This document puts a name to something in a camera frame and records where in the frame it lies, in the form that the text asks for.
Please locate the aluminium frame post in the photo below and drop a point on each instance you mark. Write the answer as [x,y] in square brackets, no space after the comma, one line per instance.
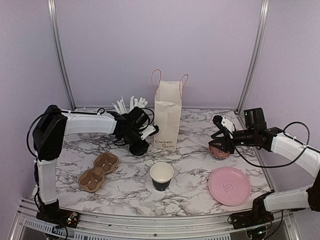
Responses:
[59,52]
[261,28]

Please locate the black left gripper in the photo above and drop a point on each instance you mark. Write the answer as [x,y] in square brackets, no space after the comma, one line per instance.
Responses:
[139,149]

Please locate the red patterned ceramic bowl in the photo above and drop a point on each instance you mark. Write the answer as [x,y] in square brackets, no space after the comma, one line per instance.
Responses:
[217,153]

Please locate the pink plastic plate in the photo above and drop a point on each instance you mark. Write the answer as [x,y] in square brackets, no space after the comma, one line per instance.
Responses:
[229,186]

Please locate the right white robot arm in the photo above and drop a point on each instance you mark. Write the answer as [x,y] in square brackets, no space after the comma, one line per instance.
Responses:
[279,142]

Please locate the left aluminium frame post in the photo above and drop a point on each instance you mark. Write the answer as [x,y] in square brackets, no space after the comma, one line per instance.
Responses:
[59,52]

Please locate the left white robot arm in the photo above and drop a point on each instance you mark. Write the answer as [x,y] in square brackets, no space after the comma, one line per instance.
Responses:
[48,131]

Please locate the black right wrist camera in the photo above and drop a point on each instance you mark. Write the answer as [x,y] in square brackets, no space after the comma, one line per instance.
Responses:
[255,119]

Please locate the black cup of straws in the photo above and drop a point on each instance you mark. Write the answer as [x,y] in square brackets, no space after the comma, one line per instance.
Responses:
[124,107]

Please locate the brown cardboard cup carrier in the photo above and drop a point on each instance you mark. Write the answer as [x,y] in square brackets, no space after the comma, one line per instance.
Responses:
[92,179]

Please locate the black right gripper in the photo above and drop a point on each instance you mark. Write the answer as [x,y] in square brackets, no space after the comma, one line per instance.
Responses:
[225,140]

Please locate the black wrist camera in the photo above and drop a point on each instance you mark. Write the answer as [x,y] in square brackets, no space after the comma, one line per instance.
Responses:
[255,119]
[138,117]

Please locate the black paper coffee cup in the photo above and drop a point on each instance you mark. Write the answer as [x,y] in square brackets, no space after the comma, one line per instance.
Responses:
[161,174]

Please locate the white paper gift bag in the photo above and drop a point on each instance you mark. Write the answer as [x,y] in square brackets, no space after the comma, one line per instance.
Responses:
[167,109]

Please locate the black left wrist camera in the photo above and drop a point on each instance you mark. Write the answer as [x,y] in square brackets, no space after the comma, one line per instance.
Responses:
[138,117]

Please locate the right aluminium frame post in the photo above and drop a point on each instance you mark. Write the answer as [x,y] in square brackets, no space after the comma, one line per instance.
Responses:
[261,28]

